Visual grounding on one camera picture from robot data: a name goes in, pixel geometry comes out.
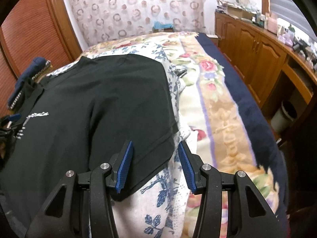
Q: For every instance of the grey window blind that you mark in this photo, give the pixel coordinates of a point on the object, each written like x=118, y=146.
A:
x=287, y=10

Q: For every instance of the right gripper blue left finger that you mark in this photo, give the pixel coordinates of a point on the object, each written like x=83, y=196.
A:
x=120, y=165

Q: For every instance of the long wooden cabinet desk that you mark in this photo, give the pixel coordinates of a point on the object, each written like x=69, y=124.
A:
x=272, y=72

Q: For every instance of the circle patterned headboard cover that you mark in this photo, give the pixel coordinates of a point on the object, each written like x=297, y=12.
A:
x=107, y=20

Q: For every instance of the wooden louvered wardrobe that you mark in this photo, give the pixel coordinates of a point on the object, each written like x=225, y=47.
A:
x=35, y=28

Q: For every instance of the cardboard box on desk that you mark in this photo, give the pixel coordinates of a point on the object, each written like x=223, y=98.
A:
x=238, y=12

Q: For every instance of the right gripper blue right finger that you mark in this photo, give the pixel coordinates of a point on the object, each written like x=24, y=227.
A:
x=191, y=165

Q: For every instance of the grey waste bin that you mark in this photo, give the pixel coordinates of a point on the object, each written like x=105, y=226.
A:
x=283, y=117

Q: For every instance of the folded navy blue garment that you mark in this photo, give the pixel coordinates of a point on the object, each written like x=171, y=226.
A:
x=36, y=67

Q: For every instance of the blue tissue box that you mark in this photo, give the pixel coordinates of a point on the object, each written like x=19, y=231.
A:
x=162, y=27

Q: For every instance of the black t-shirt white print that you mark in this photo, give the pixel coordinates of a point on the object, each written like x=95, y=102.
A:
x=78, y=119

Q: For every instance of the navy blue bed sheet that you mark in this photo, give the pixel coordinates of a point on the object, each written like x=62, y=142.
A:
x=259, y=133

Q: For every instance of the blue floral white quilt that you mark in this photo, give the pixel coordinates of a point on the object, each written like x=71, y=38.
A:
x=99, y=102

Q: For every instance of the pink floral beige blanket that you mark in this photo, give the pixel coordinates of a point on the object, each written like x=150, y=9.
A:
x=208, y=120

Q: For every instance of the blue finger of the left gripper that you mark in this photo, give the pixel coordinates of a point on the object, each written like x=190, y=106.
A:
x=14, y=117

